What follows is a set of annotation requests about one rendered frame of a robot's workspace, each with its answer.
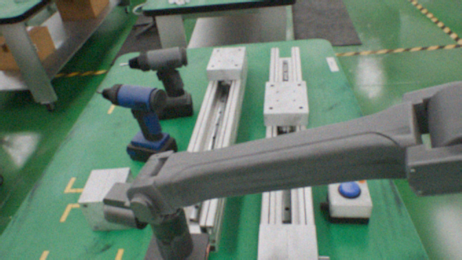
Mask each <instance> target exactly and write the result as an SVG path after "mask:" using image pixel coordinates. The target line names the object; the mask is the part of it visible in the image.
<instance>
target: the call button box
mask: <svg viewBox="0 0 462 260"><path fill-rule="evenodd" d="M356 183H357V184H358V185H359V186H360V193H359V194H358V195H356V196H353V197H349V196H346V195H343V194H342V193H341V191H340V184H332V185H327V202H320V209H321V210H328V211H329V222H330V223H331V224H369V221H370V216H371V209H372V202H371V198H370V195H369V189H368V186H367V183H366V180H365V183H363V184H361V183H359V182H358V181H356Z"/></svg>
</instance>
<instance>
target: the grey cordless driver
mask: <svg viewBox="0 0 462 260"><path fill-rule="evenodd" d="M125 65H128V66H129V67H130V68H131V69H136V70H141V71H142V72H149V71H152V72H156V75H157V77H158V81H161V82H162V84H163V87H164V88H165V91H166V95H167V104H166V107H165V108H163V111H161V112H156V114H157V117H158V120H159V121H160V120H170V119H171V118H181V117H188V116H192V115H193V101H192V96H191V94H190V93H188V92H187V90H186V89H184V88H183V87H184V83H183V81H182V77H181V75H180V73H179V70H178V69H176V68H180V67H182V65H184V67H187V65H188V54H187V50H186V48H184V47H181V49H180V48H179V47H172V48H166V49H165V50H155V51H149V52H148V53H147V52H141V53H139V55H138V56H135V57H132V58H129V63H125V64H120V66H125Z"/></svg>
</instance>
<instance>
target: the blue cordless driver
mask: <svg viewBox="0 0 462 260"><path fill-rule="evenodd" d="M96 93H97V94H102V97H103V98H105V100H108V101H109V102H111V104H113V105H115V106H119V107H124V108H129V109H131V110H130V111H131V113H132V116H133V117H134V118H136V120H137V123H138V125H139V127H140V131H139V132H138V133H137V134H136V135H135V136H134V137H133V138H131V142H130V143H129V144H128V145H127V147H126V152H127V154H128V155H129V157H130V158H131V160H135V161H138V162H145V163H147V162H148V160H149V158H150V157H151V156H152V155H155V154H159V153H165V152H169V151H173V152H174V153H177V151H178V148H177V143H176V139H175V138H174V137H170V135H169V133H164V132H162V127H161V125H160V122H159V120H158V117H157V114H156V112H161V111H163V108H165V107H166V104H167V95H166V92H165V91H164V90H162V89H160V88H157V87H147V86H139V85H128V84H125V85H123V84H115V85H113V86H112V87H105V88H104V89H103V91H97V92H96Z"/></svg>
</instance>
